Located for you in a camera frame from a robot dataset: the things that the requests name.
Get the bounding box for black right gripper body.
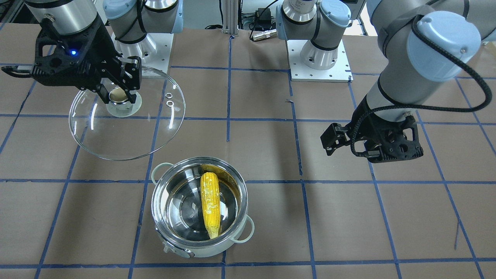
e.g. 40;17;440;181
2;17;119;93

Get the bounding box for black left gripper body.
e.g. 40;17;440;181
349;98;424;162

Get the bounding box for glass pot lid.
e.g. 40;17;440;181
69;66;186;161

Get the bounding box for yellow corn cob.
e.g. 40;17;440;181
200;172;221;239

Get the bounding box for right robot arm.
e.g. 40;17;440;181
2;0;184;104

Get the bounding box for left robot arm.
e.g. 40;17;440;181
320;0;495;163

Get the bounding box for pale green cooking pot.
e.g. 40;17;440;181
151;157;255;258

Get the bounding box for black power adapter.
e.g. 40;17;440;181
256;8;272;24

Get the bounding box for black braided cable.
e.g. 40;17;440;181
350;15;493;157

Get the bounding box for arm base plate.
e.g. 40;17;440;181
286;40;354;83
111;33;174;74

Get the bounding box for silver cable connector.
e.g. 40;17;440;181
250;29;277;42

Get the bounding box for aluminium frame post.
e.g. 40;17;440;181
220;0;241;37

